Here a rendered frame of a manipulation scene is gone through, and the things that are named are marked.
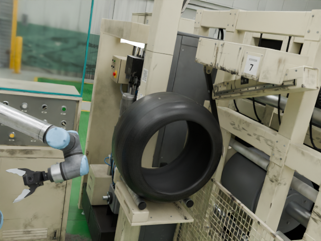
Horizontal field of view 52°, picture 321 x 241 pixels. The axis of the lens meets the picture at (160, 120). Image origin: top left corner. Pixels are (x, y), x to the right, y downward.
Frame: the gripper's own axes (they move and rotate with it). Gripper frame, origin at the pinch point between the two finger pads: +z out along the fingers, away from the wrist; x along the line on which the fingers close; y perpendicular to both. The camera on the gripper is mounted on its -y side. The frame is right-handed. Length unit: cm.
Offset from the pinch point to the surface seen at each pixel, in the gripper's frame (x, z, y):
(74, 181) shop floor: 0, 7, 226
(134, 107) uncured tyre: 22, -66, 6
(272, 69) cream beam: 16, -126, -28
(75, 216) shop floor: -33, 4, 164
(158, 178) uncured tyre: -17, -71, 40
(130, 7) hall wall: 485, -194, 803
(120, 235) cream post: -46, -38, 68
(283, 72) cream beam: 13, -131, -26
